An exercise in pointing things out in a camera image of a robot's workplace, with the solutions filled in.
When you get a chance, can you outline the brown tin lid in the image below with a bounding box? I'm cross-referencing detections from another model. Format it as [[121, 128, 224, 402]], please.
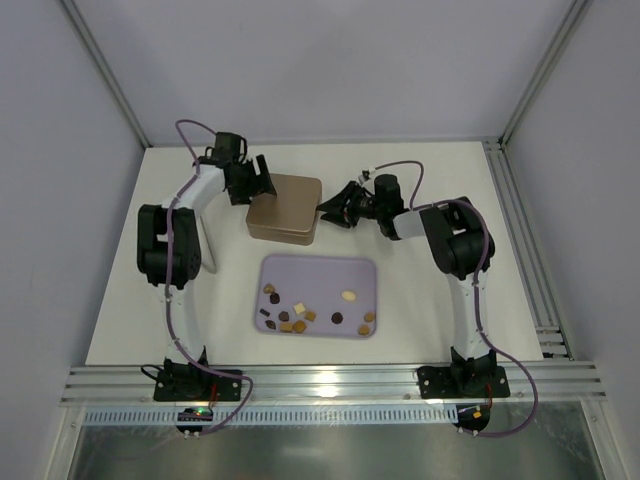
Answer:
[[245, 174, 322, 230]]

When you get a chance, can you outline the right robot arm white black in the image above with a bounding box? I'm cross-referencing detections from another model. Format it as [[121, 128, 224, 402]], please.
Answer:
[[317, 174, 498, 399]]

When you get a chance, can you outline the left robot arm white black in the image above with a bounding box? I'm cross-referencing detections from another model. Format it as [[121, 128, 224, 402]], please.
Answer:
[[136, 132, 276, 402]]

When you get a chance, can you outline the aluminium rail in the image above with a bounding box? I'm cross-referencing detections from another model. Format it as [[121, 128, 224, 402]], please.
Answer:
[[60, 360, 607, 406]]

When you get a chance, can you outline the caramel shell chocolate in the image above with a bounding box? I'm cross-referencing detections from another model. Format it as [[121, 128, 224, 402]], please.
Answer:
[[293, 320, 306, 333]]

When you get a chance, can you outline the white swirl oval chocolate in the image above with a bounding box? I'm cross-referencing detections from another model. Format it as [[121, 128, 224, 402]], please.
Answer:
[[341, 291, 356, 302]]

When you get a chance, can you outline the right black mount plate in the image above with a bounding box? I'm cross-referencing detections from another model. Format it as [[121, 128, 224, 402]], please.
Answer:
[[416, 366, 511, 399]]

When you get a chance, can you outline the brown tin box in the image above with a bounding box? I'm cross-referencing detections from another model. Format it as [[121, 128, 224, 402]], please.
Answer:
[[246, 217, 317, 246]]

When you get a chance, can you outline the black mount plate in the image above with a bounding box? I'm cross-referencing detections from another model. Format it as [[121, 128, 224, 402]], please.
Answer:
[[153, 371, 241, 402], [416, 366, 511, 399]]

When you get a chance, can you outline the purple plastic tray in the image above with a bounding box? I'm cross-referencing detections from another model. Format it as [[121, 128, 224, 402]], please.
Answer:
[[253, 254, 378, 340]]

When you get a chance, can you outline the white slotted cable duct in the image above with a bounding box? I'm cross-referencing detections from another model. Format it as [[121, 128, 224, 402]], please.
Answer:
[[83, 404, 458, 427]]

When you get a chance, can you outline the left black mount plate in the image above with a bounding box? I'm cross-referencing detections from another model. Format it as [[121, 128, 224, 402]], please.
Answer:
[[153, 371, 241, 402]]

